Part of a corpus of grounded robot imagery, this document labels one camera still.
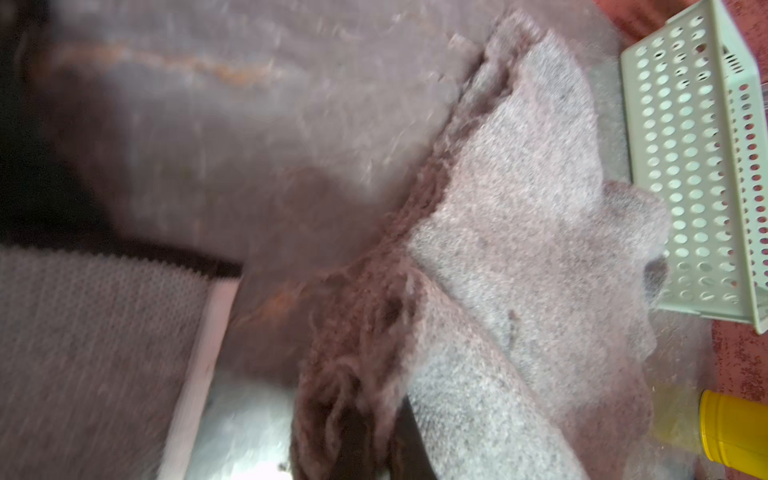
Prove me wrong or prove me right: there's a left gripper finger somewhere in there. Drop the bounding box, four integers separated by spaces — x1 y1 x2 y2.
389 397 437 480

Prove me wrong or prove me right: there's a grey knitted scarf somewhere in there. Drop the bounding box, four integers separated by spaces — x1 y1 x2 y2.
1 1 670 479

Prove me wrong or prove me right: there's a light green plastic basket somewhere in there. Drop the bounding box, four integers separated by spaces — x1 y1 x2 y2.
620 1 767 333

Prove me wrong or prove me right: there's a yellow pencil cup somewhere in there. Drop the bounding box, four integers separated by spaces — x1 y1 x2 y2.
699 390 768 479

